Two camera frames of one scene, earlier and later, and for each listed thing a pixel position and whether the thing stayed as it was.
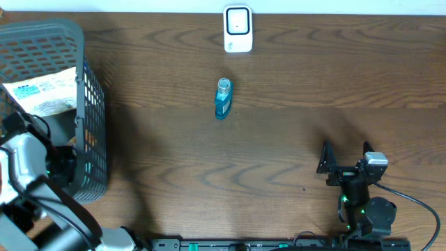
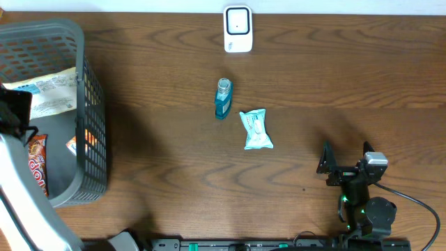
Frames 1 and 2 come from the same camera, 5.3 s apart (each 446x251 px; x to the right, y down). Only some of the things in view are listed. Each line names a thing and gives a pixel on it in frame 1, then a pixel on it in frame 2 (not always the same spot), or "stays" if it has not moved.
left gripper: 63,177 -> 19,103
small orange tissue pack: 73,140 stays
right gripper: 343,173 stays
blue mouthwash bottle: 224,97 stays
